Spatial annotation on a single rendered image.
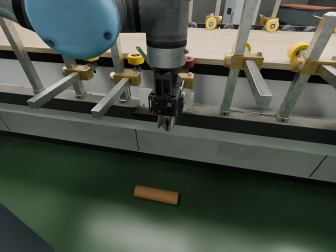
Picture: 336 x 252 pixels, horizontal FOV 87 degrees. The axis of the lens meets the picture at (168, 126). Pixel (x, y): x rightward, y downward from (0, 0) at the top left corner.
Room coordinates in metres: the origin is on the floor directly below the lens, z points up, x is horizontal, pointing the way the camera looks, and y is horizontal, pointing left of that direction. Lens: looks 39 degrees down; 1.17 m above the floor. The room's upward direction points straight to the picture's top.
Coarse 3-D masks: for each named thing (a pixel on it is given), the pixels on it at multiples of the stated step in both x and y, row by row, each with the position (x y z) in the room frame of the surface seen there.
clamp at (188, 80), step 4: (180, 76) 0.72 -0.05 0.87; (184, 76) 0.72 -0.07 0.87; (188, 76) 0.72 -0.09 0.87; (192, 76) 0.72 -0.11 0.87; (184, 80) 0.71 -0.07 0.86; (188, 80) 0.70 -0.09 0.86; (192, 80) 0.70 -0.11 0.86; (184, 84) 0.71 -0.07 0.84; (188, 84) 0.70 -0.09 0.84; (192, 84) 0.73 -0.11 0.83
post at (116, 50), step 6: (114, 48) 0.78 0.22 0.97; (120, 48) 0.80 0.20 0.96; (114, 54) 0.78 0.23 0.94; (120, 54) 0.79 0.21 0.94; (114, 60) 0.78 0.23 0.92; (120, 60) 0.78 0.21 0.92; (114, 66) 0.78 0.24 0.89; (120, 66) 0.77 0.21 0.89; (120, 72) 0.78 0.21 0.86; (126, 90) 0.79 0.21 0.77; (120, 96) 0.78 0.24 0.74; (126, 96) 0.78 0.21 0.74
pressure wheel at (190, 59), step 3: (186, 57) 0.84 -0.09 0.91; (189, 57) 0.86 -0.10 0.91; (192, 57) 0.86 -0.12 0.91; (186, 60) 0.81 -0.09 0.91; (189, 60) 0.81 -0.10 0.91; (192, 60) 0.82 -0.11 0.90; (186, 63) 0.81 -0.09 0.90; (189, 63) 0.81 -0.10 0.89; (192, 63) 0.82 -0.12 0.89; (183, 66) 0.81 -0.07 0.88; (186, 66) 0.81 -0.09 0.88; (189, 66) 0.81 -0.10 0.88; (192, 66) 0.82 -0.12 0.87
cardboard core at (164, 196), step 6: (138, 186) 0.69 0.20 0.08; (144, 186) 0.70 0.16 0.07; (138, 192) 0.65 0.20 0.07; (144, 192) 0.65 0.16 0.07; (150, 192) 0.65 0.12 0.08; (156, 192) 0.65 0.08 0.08; (162, 192) 0.65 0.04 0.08; (168, 192) 0.65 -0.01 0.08; (174, 192) 0.65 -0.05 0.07; (150, 198) 0.62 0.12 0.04; (156, 198) 0.62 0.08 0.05; (162, 198) 0.61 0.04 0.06; (168, 198) 0.61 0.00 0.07; (174, 198) 0.61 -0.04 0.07
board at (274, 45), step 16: (0, 32) 1.46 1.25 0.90; (32, 32) 1.46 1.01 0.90; (192, 32) 1.46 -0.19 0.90; (208, 32) 1.46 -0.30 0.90; (224, 32) 1.46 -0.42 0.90; (256, 32) 1.46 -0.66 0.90; (272, 32) 1.46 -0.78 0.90; (288, 32) 1.46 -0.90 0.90; (304, 32) 1.46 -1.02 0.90; (0, 48) 1.11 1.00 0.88; (32, 48) 1.06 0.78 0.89; (48, 48) 1.04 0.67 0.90; (128, 48) 1.03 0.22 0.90; (144, 48) 1.03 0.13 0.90; (192, 48) 1.03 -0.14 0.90; (208, 48) 1.03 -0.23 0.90; (224, 48) 1.03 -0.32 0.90; (256, 48) 1.03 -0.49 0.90; (272, 48) 1.03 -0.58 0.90; (288, 48) 1.03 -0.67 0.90; (272, 64) 0.80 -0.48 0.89; (288, 64) 0.79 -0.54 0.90
